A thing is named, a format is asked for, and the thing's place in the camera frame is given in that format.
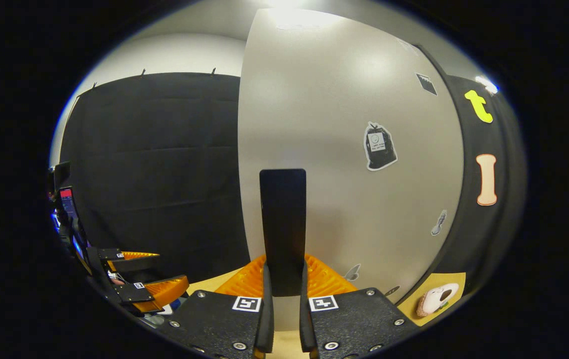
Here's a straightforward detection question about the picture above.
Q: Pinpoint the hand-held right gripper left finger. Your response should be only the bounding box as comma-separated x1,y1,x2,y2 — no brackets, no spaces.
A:
157,254,276,359

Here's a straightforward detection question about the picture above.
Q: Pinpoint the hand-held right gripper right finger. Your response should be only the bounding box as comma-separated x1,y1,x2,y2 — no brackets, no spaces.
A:
298,254,419,359

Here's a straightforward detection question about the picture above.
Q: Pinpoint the black cabinet door handle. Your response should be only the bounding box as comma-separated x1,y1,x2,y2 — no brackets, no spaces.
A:
259,169,308,298

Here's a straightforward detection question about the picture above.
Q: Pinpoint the grey cabinet door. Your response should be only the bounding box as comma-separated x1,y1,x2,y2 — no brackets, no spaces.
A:
237,7,465,332

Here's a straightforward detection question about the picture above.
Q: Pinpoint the black backdrop cloth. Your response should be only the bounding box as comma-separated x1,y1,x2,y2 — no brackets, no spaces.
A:
59,72,528,300

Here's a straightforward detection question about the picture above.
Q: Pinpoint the white brown plush toy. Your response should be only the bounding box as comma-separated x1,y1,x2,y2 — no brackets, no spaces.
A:
416,282,461,319

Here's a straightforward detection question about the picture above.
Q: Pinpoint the ceiling light panel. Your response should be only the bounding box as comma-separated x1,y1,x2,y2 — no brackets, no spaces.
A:
474,75,499,95

